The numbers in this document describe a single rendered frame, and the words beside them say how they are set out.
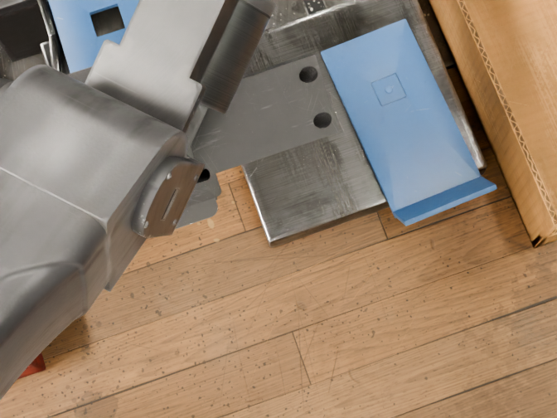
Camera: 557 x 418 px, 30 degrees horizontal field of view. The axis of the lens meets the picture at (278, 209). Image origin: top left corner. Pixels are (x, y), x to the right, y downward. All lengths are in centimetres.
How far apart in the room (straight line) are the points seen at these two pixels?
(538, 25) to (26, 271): 55
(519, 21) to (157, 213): 47
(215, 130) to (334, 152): 24
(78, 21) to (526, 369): 40
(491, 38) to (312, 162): 17
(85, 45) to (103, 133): 33
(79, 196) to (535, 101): 49
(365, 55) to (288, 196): 12
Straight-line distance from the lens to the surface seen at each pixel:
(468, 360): 77
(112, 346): 77
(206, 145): 54
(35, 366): 76
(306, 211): 76
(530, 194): 75
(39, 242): 39
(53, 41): 75
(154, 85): 47
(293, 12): 83
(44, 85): 43
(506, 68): 82
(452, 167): 77
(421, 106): 78
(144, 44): 47
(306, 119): 55
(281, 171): 77
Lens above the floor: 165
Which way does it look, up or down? 75 degrees down
